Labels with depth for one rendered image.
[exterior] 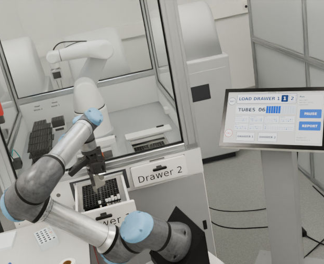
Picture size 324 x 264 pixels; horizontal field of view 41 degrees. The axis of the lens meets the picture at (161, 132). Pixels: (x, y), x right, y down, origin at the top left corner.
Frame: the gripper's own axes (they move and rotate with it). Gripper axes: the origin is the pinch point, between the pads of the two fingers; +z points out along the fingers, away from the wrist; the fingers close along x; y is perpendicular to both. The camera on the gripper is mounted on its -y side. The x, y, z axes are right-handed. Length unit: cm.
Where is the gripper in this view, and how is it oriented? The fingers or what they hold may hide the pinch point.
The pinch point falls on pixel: (95, 189)
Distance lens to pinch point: 204.7
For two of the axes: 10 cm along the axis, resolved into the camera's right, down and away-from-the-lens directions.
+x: -2.0, -3.5, 9.2
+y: 9.6, -2.3, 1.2
